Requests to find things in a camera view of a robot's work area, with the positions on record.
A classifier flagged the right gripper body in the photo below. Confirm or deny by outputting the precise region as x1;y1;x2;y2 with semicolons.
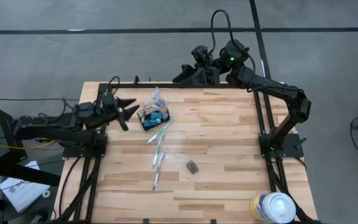
196;58;222;86

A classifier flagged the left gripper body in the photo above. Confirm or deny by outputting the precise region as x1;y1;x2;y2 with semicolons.
96;104;129;132

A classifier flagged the small grey floss box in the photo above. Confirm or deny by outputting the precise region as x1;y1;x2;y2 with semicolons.
185;160;200;175

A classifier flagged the white paper sheet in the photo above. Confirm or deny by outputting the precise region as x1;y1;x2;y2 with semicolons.
24;160;40;171

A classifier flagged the black equipment stand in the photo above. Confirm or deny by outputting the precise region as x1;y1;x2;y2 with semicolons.
0;90;62;224

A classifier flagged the white printed booklet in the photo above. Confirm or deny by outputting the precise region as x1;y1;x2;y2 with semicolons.
0;176;51;214

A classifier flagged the wipes canister with white lid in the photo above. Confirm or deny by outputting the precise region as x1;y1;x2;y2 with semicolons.
249;191;297;224

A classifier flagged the black wire basket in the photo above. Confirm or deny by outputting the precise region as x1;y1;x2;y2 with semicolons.
136;107;172;132

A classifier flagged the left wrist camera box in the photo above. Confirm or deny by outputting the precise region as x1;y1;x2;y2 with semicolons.
102;93;117;109

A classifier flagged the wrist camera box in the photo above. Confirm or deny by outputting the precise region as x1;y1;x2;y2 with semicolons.
102;93;117;109
191;45;210;63

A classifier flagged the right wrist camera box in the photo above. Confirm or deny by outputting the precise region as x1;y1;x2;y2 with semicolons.
191;45;210;63

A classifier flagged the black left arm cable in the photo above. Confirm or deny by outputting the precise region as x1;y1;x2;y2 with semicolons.
95;75;121;105

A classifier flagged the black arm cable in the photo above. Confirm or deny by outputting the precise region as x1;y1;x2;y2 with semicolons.
209;9;257;74
95;75;121;105

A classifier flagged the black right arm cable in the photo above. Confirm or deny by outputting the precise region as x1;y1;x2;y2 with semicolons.
209;9;257;74

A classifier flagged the yellow cable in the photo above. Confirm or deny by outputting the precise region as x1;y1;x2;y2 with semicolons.
0;139;55;151

